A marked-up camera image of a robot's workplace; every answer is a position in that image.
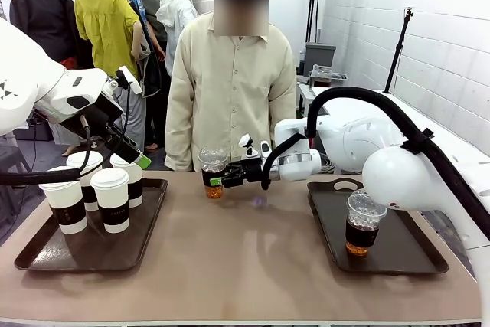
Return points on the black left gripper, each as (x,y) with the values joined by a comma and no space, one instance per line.
(101,120)

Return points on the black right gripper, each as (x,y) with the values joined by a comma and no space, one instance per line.
(254,172)

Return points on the clear plastic iced tea cup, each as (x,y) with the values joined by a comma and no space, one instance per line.
(210,160)
(361,235)

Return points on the white lidded paper coffee cup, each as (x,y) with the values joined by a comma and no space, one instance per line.
(134,185)
(65,197)
(111,197)
(95,158)

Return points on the person's right forearm beige sleeve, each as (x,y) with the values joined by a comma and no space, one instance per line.
(178,143)

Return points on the person's left forearm beige sleeve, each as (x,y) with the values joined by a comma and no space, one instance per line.
(287,106)

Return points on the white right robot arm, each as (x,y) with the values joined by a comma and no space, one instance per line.
(390,174)

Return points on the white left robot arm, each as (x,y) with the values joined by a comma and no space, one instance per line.
(23,74)

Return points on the brown plastic serving tray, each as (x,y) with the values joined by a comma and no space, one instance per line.
(402,250)
(115,250)

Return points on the person in beige shirt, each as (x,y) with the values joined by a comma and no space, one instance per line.
(229,93)

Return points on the black equipment box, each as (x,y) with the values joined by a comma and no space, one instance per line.
(40,133)

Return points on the white side table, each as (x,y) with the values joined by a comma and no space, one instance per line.
(306,97)

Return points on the stacked clear plastic cups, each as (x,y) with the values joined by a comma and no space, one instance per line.
(321,74)

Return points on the grey plastic box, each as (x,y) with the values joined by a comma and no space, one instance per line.
(319,59)

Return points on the black tripod stand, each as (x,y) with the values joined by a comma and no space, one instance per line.
(398,47)

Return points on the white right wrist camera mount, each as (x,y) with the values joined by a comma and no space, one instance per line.
(249,143)

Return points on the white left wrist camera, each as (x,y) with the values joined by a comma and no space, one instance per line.
(130,79)

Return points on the black metal stand frame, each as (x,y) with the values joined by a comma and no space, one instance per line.
(9,189)

